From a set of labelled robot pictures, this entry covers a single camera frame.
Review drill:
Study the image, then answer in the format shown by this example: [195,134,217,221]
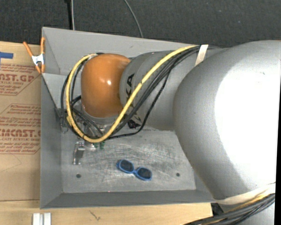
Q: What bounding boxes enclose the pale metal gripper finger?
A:
[77,141,86,165]
[72,140,81,166]

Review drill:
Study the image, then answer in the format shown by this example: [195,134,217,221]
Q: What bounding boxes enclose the blue sunglasses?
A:
[115,158,154,182]

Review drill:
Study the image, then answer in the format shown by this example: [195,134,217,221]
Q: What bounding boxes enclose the brown cardboard board, red print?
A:
[0,40,49,205]

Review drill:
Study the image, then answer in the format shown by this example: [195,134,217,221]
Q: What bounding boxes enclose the grey metal bin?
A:
[31,26,227,219]

